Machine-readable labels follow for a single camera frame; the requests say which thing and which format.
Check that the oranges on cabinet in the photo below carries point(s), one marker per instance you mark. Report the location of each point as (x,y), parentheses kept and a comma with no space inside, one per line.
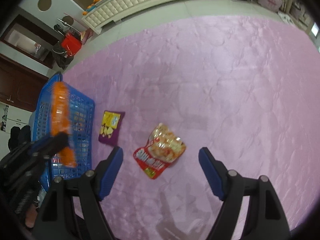
(90,7)

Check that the orange blue snack stick packet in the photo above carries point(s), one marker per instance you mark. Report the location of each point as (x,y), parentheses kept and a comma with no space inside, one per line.
(60,121)

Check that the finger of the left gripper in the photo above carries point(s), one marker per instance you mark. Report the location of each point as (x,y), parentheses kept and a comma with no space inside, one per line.
(46,147)
(17,158)

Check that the red clear snack packet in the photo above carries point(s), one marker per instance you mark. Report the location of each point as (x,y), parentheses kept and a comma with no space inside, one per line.
(162,149)

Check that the pink quilted table cover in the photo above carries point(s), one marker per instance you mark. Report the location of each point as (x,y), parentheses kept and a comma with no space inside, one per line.
(246,88)

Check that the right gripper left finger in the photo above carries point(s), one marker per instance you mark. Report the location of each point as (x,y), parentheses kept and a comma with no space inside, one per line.
(71,208)

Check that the brown wooden door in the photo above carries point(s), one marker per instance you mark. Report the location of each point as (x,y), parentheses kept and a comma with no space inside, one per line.
(20,86)

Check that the purple yellow snack packet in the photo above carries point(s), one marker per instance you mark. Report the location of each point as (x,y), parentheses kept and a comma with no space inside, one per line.
(110,128)

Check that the left hand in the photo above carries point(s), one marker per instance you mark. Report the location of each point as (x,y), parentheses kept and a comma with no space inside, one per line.
(30,216)

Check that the red shopping bag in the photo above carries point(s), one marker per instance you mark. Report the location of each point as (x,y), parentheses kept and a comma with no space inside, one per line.
(71,44)

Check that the black bag on floor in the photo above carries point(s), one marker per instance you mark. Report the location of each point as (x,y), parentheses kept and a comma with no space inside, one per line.
(61,56)

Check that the blue plastic basket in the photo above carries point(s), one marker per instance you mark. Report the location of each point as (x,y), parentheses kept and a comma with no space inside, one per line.
(81,115)

